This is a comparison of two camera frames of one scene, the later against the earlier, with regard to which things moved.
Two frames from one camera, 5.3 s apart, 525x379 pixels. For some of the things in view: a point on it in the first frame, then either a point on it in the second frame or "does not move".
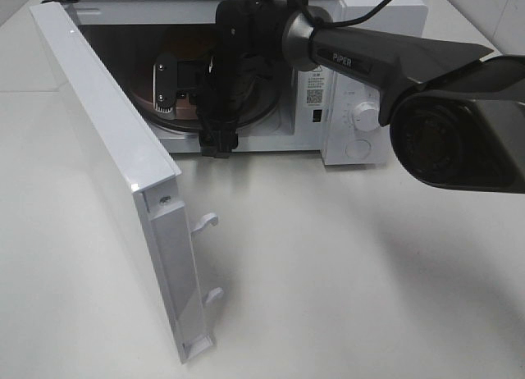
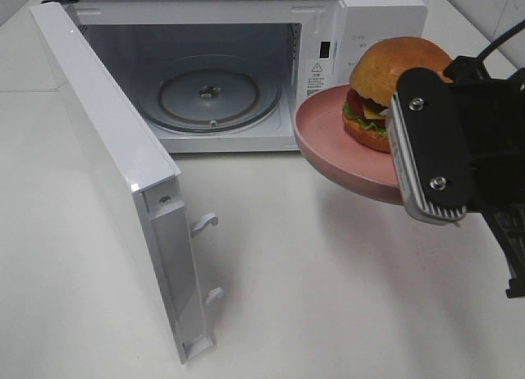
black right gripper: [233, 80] -> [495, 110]
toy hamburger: [189, 42] -> [373, 84]
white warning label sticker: [317, 89] does not move
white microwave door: [151, 174] does not move
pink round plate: [184, 109] -> [319, 132]
